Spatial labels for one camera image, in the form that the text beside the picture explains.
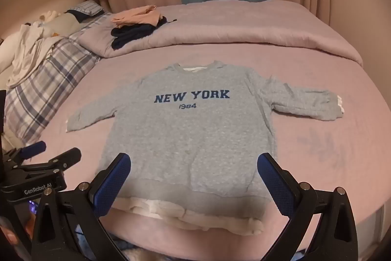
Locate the peach garment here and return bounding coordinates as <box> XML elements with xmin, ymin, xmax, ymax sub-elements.
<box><xmin>110</xmin><ymin>5</ymin><xmax>162</xmax><ymax>27</ymax></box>

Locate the plush toy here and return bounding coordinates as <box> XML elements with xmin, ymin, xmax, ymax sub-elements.
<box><xmin>37</xmin><ymin>10</ymin><xmax>83</xmax><ymax>37</ymax></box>

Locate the pink quilt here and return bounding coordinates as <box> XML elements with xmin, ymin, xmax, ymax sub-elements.
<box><xmin>78</xmin><ymin>0</ymin><xmax>364</xmax><ymax>67</ymax></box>

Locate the grey sweatshirt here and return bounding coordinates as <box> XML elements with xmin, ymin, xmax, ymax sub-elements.
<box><xmin>65</xmin><ymin>61</ymin><xmax>345</xmax><ymax>235</ymax></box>

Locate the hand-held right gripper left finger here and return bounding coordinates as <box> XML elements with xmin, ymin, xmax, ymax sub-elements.
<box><xmin>32</xmin><ymin>152</ymin><xmax>132</xmax><ymax>261</ymax></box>

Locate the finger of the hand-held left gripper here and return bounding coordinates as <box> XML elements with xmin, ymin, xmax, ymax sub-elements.
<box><xmin>11</xmin><ymin>141</ymin><xmax>47</xmax><ymax>164</ymax></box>
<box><xmin>12</xmin><ymin>148</ymin><xmax>81</xmax><ymax>177</ymax></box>

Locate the plaid pillow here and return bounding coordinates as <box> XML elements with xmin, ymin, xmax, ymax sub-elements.
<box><xmin>3</xmin><ymin>13</ymin><xmax>112</xmax><ymax>148</ymax></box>

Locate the striped pillow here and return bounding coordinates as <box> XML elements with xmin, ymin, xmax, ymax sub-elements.
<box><xmin>65</xmin><ymin>0</ymin><xmax>104</xmax><ymax>17</ymax></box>

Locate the navy garment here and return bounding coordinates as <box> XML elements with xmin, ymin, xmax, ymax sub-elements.
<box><xmin>110</xmin><ymin>16</ymin><xmax>178</xmax><ymax>50</ymax></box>

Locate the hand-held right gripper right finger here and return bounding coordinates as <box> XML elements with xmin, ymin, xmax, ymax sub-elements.
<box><xmin>257</xmin><ymin>152</ymin><xmax>358</xmax><ymax>261</ymax></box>

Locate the white cloth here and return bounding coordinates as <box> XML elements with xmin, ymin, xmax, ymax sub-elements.
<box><xmin>6</xmin><ymin>21</ymin><xmax>65</xmax><ymax>89</ymax></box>

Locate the pink bed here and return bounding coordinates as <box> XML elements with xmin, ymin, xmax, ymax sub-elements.
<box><xmin>40</xmin><ymin>44</ymin><xmax>391</xmax><ymax>261</ymax></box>

